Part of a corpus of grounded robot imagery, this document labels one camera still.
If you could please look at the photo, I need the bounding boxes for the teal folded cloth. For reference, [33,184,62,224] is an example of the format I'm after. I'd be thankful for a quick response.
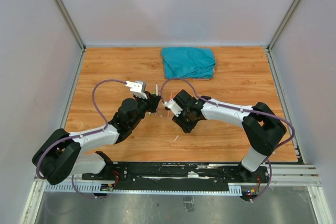
[161,47,216,79]

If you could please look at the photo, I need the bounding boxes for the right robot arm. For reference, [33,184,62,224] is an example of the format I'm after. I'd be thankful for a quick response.
[164,90,287,182]

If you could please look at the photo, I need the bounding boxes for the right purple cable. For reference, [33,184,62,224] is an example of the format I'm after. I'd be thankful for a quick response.
[160,78,297,201]

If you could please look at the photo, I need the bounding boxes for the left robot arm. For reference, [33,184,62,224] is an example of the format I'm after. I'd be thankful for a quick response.
[32,91,161,185]

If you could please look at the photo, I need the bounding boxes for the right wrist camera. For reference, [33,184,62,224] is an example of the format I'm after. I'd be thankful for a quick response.
[163,99,183,117]

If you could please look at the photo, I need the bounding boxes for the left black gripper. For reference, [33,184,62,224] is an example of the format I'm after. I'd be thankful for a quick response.
[129,91,161,127]

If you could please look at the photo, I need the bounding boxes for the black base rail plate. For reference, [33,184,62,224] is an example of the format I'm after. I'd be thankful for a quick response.
[81,162,269,191]

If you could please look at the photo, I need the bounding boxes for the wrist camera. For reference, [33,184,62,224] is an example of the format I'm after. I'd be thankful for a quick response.
[163,99,183,117]
[125,81,148,100]

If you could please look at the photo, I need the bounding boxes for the grey slotted cable duct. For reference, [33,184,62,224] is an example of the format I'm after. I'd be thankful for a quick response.
[45,182,242,196]

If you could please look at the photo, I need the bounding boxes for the orange pen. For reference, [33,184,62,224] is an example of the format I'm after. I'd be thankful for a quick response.
[167,92,173,119]

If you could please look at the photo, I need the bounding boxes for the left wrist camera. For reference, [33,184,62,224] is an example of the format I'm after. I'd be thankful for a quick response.
[125,81,148,100]

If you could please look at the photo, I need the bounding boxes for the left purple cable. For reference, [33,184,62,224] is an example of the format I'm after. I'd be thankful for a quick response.
[36,79,128,180]

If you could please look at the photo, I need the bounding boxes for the purple cable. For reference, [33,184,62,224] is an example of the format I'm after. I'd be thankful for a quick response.
[36,79,128,180]
[160,78,297,201]

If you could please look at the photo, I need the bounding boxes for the blue white pen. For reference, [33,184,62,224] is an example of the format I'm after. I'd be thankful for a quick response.
[155,83,159,96]

